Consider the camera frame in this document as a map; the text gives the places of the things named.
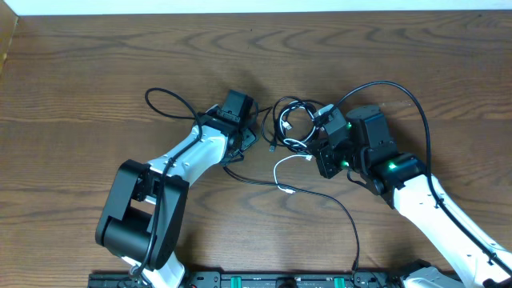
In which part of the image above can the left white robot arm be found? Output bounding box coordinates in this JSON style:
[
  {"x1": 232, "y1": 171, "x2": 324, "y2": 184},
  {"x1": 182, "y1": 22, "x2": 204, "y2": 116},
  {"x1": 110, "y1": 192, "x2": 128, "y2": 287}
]
[{"x1": 88, "y1": 90, "x2": 259, "y2": 287}]

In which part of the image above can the white usb cable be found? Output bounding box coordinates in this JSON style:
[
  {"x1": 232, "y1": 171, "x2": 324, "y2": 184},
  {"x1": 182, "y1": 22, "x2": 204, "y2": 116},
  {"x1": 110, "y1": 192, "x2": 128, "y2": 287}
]
[{"x1": 272, "y1": 100, "x2": 321, "y2": 195}]

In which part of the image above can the long black cable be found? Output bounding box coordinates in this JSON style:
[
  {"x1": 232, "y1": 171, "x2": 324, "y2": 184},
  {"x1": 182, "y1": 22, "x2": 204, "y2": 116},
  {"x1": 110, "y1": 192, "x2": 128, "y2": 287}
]
[{"x1": 222, "y1": 164, "x2": 361, "y2": 273}]

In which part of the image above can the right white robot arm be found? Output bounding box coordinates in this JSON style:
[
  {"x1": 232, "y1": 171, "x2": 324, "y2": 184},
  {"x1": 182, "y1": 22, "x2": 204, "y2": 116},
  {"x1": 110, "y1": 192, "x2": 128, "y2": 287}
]
[{"x1": 308, "y1": 105, "x2": 511, "y2": 287}]

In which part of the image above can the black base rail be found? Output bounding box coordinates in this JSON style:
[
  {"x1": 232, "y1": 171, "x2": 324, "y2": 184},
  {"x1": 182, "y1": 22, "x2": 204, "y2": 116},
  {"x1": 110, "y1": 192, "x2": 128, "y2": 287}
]
[{"x1": 87, "y1": 270, "x2": 457, "y2": 288}]

